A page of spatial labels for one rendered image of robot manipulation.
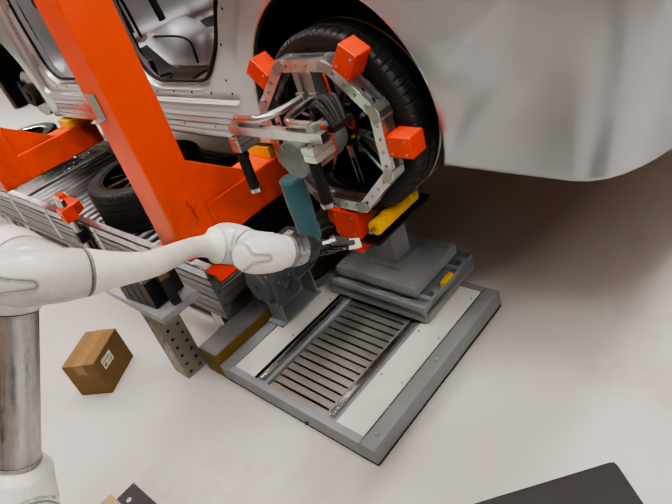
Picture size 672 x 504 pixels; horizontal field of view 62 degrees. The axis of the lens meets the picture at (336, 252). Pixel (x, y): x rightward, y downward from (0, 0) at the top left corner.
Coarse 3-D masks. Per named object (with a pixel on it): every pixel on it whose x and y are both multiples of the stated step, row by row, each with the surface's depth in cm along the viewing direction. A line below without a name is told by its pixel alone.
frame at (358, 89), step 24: (288, 72) 177; (336, 72) 163; (264, 96) 192; (360, 96) 163; (384, 96) 165; (384, 120) 165; (384, 144) 168; (384, 168) 174; (312, 192) 207; (336, 192) 204; (360, 192) 198; (384, 192) 187
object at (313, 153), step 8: (312, 144) 158; (320, 144) 158; (328, 144) 160; (304, 152) 159; (312, 152) 156; (320, 152) 158; (328, 152) 161; (304, 160) 161; (312, 160) 159; (320, 160) 159
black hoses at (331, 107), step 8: (320, 96) 161; (328, 96) 160; (336, 96) 161; (312, 104) 159; (320, 104) 159; (328, 104) 159; (336, 104) 160; (312, 112) 165; (320, 112) 158; (328, 112) 158; (336, 112) 159; (344, 112) 160; (312, 120) 170; (328, 120) 157; (336, 120) 159; (344, 120) 160; (352, 120) 162; (328, 128) 159; (336, 128) 158
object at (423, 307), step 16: (464, 256) 230; (336, 272) 243; (448, 272) 219; (464, 272) 225; (336, 288) 240; (352, 288) 232; (368, 288) 230; (384, 288) 226; (432, 288) 219; (448, 288) 218; (384, 304) 223; (400, 304) 216; (416, 304) 214; (432, 304) 212
